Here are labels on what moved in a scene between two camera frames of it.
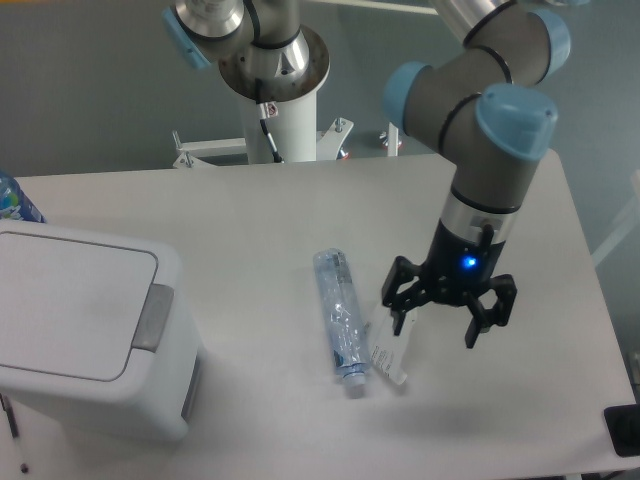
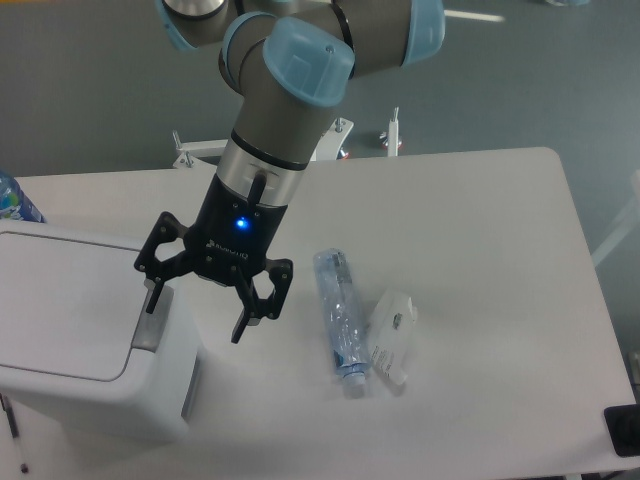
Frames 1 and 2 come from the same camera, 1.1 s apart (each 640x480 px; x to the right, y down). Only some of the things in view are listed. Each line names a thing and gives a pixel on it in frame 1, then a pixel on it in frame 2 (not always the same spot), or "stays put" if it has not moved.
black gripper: [458, 267] -> [231, 236]
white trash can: [96, 342] stays put
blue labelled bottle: [14, 204] stays put
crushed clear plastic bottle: [335, 277] stays put
